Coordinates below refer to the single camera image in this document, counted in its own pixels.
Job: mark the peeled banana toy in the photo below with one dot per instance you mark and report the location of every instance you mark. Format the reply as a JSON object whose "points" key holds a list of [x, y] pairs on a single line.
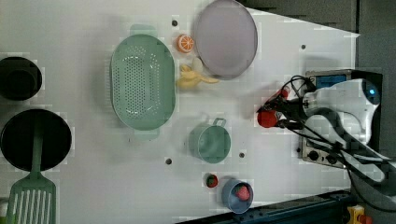
{"points": [[191, 76]]}

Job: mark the green slotted spatula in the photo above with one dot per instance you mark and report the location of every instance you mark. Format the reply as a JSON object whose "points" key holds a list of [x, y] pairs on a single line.
{"points": [[33, 198]]}

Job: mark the yellow red emergency button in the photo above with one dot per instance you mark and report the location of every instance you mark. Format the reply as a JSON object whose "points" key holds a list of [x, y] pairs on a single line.
{"points": [[357, 215]]}

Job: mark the blue bowl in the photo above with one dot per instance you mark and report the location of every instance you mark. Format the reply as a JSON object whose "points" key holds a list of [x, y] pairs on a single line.
{"points": [[231, 201]]}

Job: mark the large black pan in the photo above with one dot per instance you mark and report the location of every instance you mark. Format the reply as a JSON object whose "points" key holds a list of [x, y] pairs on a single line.
{"points": [[18, 135]]}

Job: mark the green oval colander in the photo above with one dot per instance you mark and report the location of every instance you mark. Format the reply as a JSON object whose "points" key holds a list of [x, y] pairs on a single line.
{"points": [[143, 92]]}

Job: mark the small black pot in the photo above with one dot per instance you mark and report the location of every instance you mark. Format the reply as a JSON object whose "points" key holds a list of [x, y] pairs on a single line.
{"points": [[20, 78]]}

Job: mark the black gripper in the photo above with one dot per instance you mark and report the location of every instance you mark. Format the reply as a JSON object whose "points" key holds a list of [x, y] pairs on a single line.
{"points": [[292, 110]]}

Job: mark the grey round plate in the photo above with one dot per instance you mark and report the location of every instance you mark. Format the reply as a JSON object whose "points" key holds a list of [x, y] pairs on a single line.
{"points": [[226, 38]]}

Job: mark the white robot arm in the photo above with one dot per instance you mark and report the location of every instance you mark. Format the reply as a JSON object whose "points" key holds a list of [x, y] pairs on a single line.
{"points": [[379, 175]]}

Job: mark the silver toaster oven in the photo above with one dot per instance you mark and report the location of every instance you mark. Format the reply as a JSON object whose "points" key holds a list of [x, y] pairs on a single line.
{"points": [[340, 110]]}

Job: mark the orange slice toy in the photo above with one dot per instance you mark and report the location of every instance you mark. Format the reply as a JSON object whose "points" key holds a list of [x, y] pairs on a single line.
{"points": [[185, 43]]}

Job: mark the strawberry toy in bowl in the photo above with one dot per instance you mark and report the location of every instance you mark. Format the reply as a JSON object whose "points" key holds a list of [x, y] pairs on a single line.
{"points": [[242, 192]]}

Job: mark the strawberry toy on table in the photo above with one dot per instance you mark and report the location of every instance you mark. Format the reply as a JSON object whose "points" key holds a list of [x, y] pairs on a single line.
{"points": [[211, 181]]}

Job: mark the green cup with handle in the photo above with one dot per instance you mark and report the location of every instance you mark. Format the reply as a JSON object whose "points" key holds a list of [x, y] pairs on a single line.
{"points": [[210, 142]]}

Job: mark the red plush ketchup bottle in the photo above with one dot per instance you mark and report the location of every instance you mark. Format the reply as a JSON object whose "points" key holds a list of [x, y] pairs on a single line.
{"points": [[267, 117]]}

